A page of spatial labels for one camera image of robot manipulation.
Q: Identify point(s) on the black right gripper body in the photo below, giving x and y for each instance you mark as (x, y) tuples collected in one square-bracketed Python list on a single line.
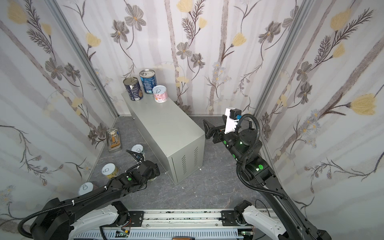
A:
[(217, 135)]

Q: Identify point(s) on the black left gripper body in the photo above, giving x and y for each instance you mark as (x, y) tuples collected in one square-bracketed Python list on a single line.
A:
[(148, 169)]

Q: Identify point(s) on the white brown label can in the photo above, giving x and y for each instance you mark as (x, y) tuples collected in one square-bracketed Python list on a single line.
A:
[(138, 149)]

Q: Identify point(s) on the yellow label can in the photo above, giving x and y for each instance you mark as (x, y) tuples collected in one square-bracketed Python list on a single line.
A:
[(110, 170)]

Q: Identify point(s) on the blue label tall can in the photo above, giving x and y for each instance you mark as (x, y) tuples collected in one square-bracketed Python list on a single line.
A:
[(149, 81)]

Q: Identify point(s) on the dark navy tall can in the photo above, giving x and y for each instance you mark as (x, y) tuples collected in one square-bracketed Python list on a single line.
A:
[(133, 88)]

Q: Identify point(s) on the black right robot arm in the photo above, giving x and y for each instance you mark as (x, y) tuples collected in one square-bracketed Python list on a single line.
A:
[(256, 174)]

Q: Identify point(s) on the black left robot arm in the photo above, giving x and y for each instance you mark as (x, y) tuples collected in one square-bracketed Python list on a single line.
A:
[(63, 220)]

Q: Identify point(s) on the grey metal cabinet counter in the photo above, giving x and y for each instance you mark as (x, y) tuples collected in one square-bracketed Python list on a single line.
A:
[(175, 139)]

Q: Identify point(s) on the pink orange label flat can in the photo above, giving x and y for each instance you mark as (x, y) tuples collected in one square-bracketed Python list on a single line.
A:
[(85, 188)]

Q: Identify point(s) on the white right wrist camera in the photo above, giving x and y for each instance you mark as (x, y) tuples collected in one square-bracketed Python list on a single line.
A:
[(233, 115)]

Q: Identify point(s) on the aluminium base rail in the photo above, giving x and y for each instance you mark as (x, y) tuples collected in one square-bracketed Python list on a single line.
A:
[(247, 224)]

